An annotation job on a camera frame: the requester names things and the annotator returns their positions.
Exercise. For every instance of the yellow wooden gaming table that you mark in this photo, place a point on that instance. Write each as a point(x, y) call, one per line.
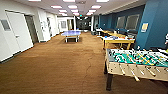
point(116, 40)

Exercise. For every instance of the green foosball gaming table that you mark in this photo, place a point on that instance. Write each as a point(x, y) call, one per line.
point(140, 63)

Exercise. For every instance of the grey waste bin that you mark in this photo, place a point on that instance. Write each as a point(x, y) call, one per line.
point(93, 32)

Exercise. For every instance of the blue ping pong table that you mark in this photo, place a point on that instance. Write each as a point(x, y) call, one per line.
point(71, 33)

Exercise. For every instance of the ceiling light panel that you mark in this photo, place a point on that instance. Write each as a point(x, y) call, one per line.
point(74, 11)
point(62, 11)
point(72, 6)
point(56, 6)
point(91, 11)
point(96, 6)

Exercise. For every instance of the white room door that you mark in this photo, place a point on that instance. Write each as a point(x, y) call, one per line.
point(20, 31)

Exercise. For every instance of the dark framed wall window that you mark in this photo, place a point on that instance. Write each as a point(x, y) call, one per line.
point(132, 22)
point(120, 22)

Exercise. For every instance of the yellow wall sign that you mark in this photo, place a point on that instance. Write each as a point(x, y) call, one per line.
point(144, 27)

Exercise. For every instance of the grey wall sign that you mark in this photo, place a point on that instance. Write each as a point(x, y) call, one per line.
point(5, 25)

